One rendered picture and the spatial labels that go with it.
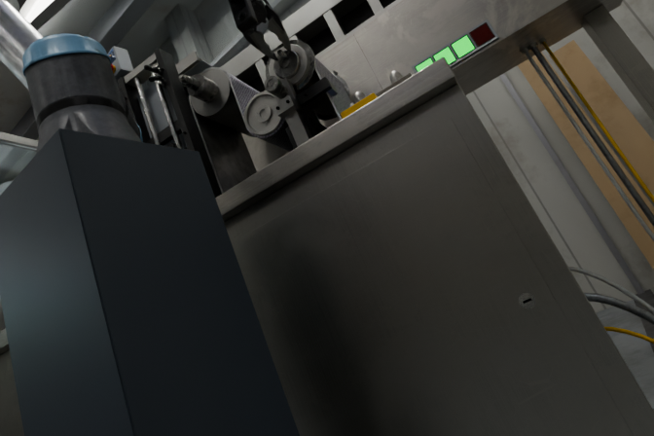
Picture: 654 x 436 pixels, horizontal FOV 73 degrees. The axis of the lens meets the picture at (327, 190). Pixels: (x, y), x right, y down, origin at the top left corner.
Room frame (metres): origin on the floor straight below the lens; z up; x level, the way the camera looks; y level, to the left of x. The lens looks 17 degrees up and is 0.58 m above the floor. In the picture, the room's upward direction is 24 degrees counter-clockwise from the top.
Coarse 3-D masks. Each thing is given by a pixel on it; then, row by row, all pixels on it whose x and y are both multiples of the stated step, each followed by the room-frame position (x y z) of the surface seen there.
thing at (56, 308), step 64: (64, 192) 0.41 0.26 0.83; (128, 192) 0.46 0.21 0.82; (192, 192) 0.55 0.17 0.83; (0, 256) 0.49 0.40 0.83; (64, 256) 0.43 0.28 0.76; (128, 256) 0.44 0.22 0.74; (192, 256) 0.52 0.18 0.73; (64, 320) 0.44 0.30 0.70; (128, 320) 0.43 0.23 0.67; (192, 320) 0.49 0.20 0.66; (256, 320) 0.58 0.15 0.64; (64, 384) 0.45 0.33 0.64; (128, 384) 0.41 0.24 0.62; (192, 384) 0.47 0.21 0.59; (256, 384) 0.55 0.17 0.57
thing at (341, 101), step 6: (318, 72) 0.99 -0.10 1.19; (336, 90) 1.09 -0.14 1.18; (330, 96) 0.99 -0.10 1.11; (336, 96) 1.05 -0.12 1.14; (342, 96) 1.12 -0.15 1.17; (336, 102) 1.02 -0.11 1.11; (342, 102) 1.08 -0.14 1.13; (348, 102) 1.17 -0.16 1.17; (336, 108) 0.99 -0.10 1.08; (342, 108) 1.05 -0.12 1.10
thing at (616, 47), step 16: (592, 16) 1.21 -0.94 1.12; (608, 16) 1.20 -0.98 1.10; (592, 32) 1.24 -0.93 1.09; (608, 32) 1.21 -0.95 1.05; (624, 32) 1.20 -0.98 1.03; (608, 48) 1.22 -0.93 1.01; (624, 48) 1.21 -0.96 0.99; (624, 64) 1.22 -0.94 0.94; (640, 64) 1.21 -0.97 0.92; (624, 80) 1.26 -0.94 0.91; (640, 80) 1.21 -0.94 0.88; (640, 96) 1.24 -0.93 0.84
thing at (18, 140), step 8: (0, 136) 1.19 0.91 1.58; (8, 136) 1.22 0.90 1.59; (16, 136) 1.24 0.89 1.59; (16, 144) 1.25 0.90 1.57; (24, 144) 1.27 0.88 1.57; (32, 144) 1.29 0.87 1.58; (0, 304) 1.11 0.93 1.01; (0, 312) 1.11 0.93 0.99; (0, 320) 1.10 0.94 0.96; (0, 328) 1.10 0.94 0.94
